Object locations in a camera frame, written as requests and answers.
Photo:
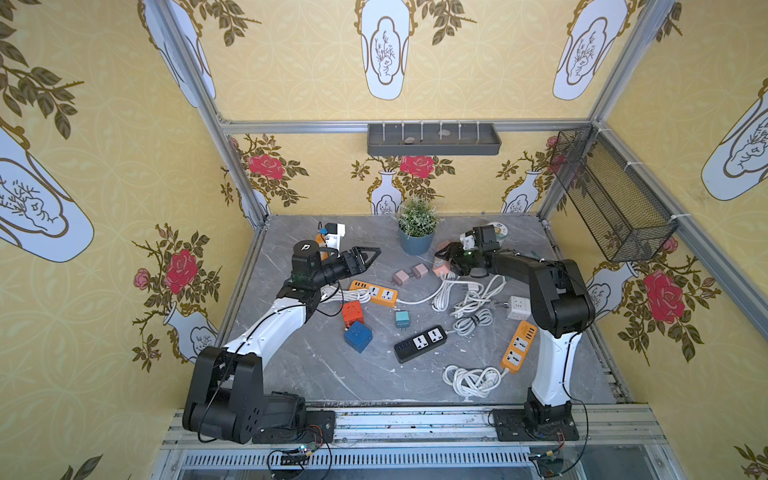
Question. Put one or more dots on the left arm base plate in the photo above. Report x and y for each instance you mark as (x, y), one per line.
(316, 426)

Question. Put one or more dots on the black wire mesh basket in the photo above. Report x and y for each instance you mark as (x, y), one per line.
(625, 217)

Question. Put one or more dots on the orange power strip with adapters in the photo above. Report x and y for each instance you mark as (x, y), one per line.
(379, 295)

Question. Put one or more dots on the round printed tin jar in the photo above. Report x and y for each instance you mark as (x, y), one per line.
(501, 230)

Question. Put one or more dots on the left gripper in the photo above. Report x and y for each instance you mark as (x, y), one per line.
(353, 261)

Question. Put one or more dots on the pink usb charger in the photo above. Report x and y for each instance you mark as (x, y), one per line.
(401, 277)
(419, 271)

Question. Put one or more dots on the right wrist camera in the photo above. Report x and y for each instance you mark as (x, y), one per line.
(469, 241)

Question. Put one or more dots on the black power strip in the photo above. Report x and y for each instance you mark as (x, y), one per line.
(420, 344)

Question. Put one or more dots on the blue cube adapter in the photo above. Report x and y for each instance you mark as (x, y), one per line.
(358, 336)

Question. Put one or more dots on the red cube adapter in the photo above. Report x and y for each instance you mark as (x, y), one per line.
(352, 312)

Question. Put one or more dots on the white tiger cube adapter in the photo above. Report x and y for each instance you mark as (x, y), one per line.
(518, 308)

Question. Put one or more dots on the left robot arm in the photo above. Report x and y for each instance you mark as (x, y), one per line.
(226, 398)

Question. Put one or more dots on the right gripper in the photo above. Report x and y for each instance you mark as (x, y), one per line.
(459, 257)

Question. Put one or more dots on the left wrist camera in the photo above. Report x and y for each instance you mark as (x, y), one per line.
(333, 233)

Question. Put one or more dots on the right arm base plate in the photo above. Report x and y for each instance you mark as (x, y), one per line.
(516, 425)

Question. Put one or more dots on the potted green plant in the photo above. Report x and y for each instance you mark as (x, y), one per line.
(417, 222)

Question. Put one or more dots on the white bundled cable black strip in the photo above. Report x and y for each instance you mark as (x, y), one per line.
(466, 325)

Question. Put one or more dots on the grey wall shelf tray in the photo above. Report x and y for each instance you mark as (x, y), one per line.
(433, 138)

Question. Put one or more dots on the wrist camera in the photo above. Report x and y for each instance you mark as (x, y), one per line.
(469, 241)
(333, 233)

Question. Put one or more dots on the teal small adapter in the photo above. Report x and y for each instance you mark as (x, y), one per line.
(402, 319)

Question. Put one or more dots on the pink power strip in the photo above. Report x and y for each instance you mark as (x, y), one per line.
(443, 269)

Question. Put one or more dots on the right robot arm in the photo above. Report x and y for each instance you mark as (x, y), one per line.
(561, 308)

